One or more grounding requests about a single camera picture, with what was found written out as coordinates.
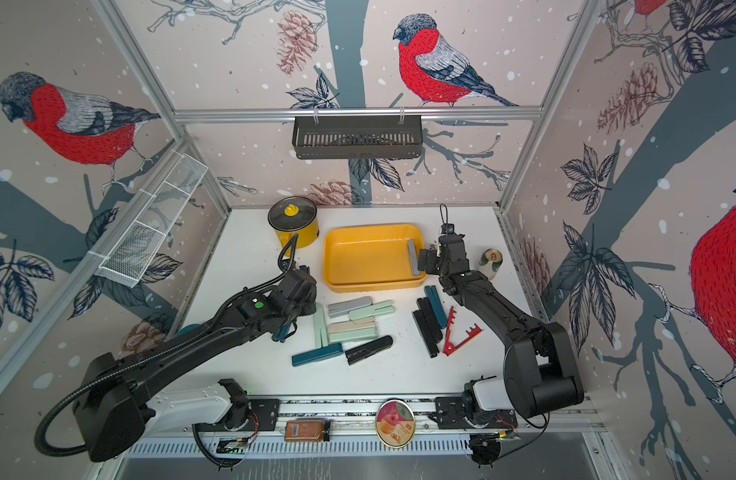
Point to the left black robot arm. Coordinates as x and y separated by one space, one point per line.
111 406

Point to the small brown box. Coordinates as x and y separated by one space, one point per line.
308 430

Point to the red plastic tool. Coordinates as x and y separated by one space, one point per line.
455 337

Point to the mint green pliers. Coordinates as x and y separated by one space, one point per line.
372 311
320 327
364 334

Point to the yellow pot with dark lid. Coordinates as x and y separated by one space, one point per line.
295 215

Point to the white mesh wall basket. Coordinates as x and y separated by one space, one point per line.
134 252

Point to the black pliers bottom centre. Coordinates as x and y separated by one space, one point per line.
366 350

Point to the black hanging wire basket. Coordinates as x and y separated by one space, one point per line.
358 137

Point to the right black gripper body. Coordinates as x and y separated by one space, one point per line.
446 270

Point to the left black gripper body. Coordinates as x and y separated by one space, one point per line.
309 307

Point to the black pliers right pair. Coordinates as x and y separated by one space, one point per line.
426 333

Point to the yellow plastic storage box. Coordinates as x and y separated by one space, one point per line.
370 258

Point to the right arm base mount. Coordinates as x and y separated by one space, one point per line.
463 412

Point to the beige pruning pliers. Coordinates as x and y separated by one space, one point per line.
351 325

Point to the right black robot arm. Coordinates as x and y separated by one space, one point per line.
540 372

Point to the round pink tin lid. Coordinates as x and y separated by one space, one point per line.
395 424

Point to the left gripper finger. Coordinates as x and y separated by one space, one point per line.
280 335
292 328

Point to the dark teal pliers bottom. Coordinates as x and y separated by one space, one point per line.
317 355

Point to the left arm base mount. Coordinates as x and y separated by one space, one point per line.
240 412

